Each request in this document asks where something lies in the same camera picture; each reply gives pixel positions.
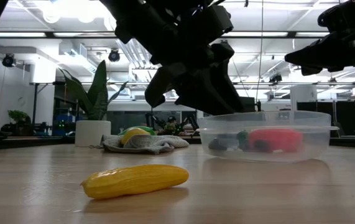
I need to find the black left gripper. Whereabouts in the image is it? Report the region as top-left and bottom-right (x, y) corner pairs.
(99, 0), (247, 116)

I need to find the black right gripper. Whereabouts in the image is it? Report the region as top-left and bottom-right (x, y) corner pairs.
(284, 0), (355, 77)

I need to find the green toy mango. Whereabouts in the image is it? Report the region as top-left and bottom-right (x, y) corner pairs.
(118, 125), (157, 136)

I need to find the grey waffle cloth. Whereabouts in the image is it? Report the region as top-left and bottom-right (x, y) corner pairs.
(100, 134), (190, 156)

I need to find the yellow toy lemon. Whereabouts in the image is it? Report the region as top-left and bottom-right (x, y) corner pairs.
(121, 128), (152, 146)

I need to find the orange toy carrot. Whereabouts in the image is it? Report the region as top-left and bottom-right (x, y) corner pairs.
(236, 128), (304, 154)

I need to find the clear plastic tupperware container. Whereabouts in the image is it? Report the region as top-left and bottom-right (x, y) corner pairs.
(196, 110), (340, 164)

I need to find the yellow toy squash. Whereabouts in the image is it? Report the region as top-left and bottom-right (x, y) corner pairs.
(80, 164), (190, 200)

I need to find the white pillar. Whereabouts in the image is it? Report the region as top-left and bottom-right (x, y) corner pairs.
(289, 85), (318, 111)

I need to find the black ceiling spot lamp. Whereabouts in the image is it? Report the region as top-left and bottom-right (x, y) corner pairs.
(108, 49), (121, 63)

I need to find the snake plant in white pot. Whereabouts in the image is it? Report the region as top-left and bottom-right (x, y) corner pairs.
(57, 60), (129, 147)

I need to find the small green background plant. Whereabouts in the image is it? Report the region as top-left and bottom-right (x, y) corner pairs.
(7, 109), (32, 136)

